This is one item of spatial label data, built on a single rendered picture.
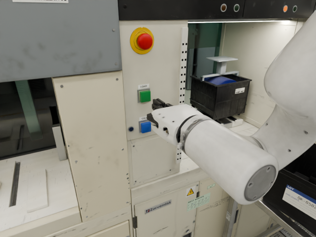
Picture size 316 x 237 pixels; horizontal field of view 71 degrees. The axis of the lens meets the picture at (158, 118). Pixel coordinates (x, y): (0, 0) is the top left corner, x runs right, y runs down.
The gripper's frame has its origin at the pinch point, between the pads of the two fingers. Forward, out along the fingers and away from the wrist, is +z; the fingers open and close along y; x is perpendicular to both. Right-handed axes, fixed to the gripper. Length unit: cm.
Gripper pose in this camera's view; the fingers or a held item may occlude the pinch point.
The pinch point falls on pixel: (158, 106)
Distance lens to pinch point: 56.3
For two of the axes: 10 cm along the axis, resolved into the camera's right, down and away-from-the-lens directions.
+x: 0.0, -9.0, -4.3
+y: 8.9, -1.9, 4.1
